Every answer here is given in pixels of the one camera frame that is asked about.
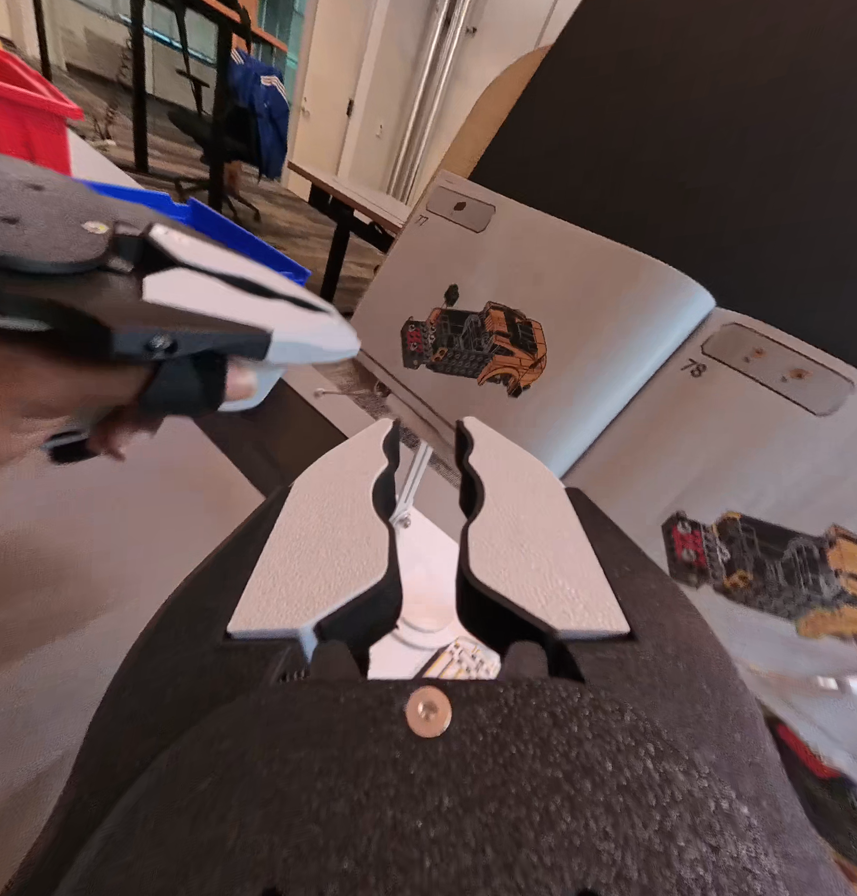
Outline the metal stand rod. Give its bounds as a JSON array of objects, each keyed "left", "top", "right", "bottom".
[{"left": 393, "top": 441, "right": 433, "bottom": 526}]

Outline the person's left hand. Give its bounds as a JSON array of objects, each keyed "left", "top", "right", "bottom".
[{"left": 0, "top": 335, "right": 260, "bottom": 471}]

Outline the red storage bin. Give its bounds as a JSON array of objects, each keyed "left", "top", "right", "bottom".
[{"left": 0, "top": 42, "right": 85, "bottom": 176}]

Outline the background standing desk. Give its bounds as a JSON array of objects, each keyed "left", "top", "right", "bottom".
[{"left": 33, "top": 0, "right": 289, "bottom": 211}]

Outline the lego sticker sheet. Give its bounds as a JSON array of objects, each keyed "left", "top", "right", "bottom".
[{"left": 421, "top": 637, "right": 503, "bottom": 680}]

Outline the white stand base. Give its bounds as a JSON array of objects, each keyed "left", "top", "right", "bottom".
[{"left": 369, "top": 507, "right": 503, "bottom": 680}]

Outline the blue jacket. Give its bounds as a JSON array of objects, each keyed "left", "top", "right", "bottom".
[{"left": 229, "top": 49, "right": 291, "bottom": 179}]

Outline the black backdrop panel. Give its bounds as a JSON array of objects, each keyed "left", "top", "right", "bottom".
[{"left": 471, "top": 0, "right": 857, "bottom": 379}]

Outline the lego instruction booklet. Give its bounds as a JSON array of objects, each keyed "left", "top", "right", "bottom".
[{"left": 351, "top": 171, "right": 857, "bottom": 701}]

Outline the lego set box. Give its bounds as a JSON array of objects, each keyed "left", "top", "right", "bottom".
[{"left": 765, "top": 714, "right": 857, "bottom": 896}]

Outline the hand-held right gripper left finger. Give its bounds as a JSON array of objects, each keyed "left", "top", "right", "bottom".
[{"left": 227, "top": 419, "right": 403, "bottom": 660}]

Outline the tan rounded wooden board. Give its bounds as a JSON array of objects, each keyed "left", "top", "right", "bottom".
[{"left": 439, "top": 45, "right": 552, "bottom": 179}]

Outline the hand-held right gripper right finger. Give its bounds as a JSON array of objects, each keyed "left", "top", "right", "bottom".
[{"left": 455, "top": 416, "right": 632, "bottom": 641}]

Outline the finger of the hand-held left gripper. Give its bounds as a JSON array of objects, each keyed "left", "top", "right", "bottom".
[
  {"left": 143, "top": 269, "right": 363, "bottom": 366},
  {"left": 147, "top": 223, "right": 335, "bottom": 312}
]

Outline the black office chair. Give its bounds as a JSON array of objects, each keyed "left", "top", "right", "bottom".
[{"left": 166, "top": 70, "right": 261, "bottom": 218}]

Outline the blue storage bin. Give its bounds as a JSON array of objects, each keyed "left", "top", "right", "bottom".
[{"left": 78, "top": 178, "right": 310, "bottom": 288}]

